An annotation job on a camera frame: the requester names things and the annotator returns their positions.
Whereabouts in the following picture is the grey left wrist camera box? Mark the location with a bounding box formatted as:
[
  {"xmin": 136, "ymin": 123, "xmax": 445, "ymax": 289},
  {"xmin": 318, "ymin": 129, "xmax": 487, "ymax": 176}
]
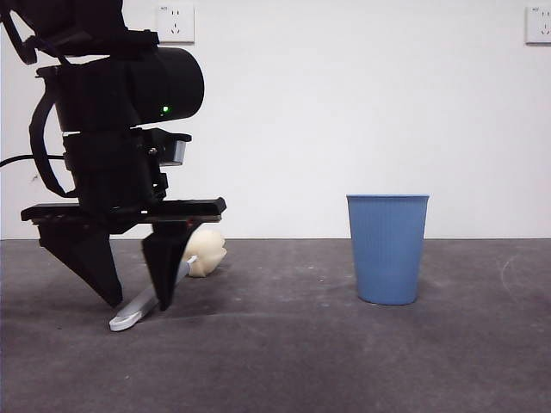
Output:
[{"xmin": 157, "ymin": 132, "xmax": 193, "ymax": 168}]

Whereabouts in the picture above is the blue ribbed plastic cup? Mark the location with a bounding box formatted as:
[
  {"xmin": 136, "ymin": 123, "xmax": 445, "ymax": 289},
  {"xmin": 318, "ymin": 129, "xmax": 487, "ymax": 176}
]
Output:
[{"xmin": 346, "ymin": 194, "xmax": 430, "ymax": 306}]

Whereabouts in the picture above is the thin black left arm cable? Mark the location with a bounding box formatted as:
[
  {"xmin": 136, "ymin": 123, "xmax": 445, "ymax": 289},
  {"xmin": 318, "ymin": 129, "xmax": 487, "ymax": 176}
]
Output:
[{"xmin": 0, "ymin": 154, "xmax": 66, "ymax": 170}]

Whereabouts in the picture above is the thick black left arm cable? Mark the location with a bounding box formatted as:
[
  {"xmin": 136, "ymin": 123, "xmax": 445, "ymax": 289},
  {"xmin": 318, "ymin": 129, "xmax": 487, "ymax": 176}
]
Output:
[{"xmin": 0, "ymin": 8, "xmax": 78, "ymax": 199}]

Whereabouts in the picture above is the sponge cup brush grey handle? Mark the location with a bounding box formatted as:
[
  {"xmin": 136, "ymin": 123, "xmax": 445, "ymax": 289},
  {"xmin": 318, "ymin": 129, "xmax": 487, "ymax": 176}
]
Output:
[{"xmin": 108, "ymin": 229, "xmax": 228, "ymax": 332}]

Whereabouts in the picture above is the white wall socket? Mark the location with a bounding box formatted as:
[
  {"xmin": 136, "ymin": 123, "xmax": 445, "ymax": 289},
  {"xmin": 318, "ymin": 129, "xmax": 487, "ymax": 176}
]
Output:
[
  {"xmin": 524, "ymin": 5, "xmax": 551, "ymax": 45},
  {"xmin": 155, "ymin": 4, "xmax": 195, "ymax": 45}
]

